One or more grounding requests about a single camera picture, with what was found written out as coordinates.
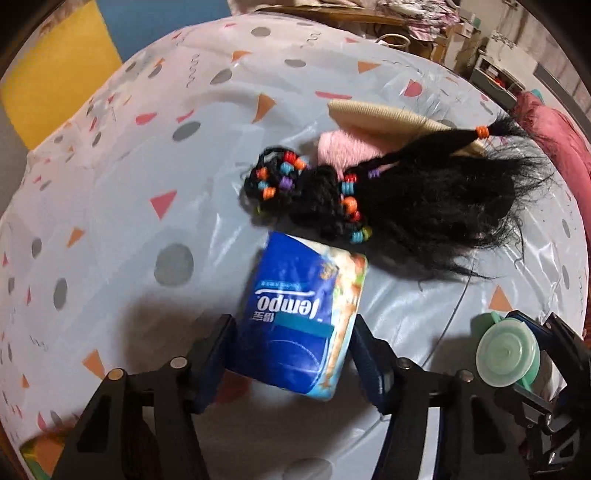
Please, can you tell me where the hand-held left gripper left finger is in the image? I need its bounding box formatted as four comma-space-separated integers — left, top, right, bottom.
51, 314, 238, 480

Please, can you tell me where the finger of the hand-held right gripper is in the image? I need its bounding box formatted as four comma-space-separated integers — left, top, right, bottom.
496, 387, 567, 431
506, 310, 591, 394

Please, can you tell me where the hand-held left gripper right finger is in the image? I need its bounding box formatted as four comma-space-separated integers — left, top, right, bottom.
353, 316, 532, 480

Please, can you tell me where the green dome silicone bottle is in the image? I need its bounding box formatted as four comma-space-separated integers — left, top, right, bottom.
475, 310, 546, 393

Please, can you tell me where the blue tissue pack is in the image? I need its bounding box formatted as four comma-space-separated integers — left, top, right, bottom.
228, 231, 369, 401

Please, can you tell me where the black braided beaded wig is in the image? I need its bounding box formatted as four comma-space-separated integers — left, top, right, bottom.
238, 113, 559, 282

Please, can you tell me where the pink towel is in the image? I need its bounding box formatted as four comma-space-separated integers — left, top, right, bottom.
316, 129, 393, 174

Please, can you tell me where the beige cloth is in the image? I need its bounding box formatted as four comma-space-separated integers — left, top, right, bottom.
327, 98, 488, 160

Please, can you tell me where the white patterned tablecloth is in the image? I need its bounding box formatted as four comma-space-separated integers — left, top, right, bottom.
0, 11, 585, 480

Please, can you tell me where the pink fluffy cloth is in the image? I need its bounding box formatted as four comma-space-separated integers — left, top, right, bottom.
512, 90, 591, 213

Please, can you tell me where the white storage shelf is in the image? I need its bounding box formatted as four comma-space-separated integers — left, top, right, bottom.
471, 30, 532, 109

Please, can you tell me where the grey yellow blue chair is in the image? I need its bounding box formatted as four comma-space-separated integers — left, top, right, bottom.
0, 0, 232, 151

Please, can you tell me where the pile of clothes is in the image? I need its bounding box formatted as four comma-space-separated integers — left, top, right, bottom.
374, 0, 462, 42

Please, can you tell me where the wooden side table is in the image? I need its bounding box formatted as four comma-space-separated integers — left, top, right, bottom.
272, 4, 444, 51

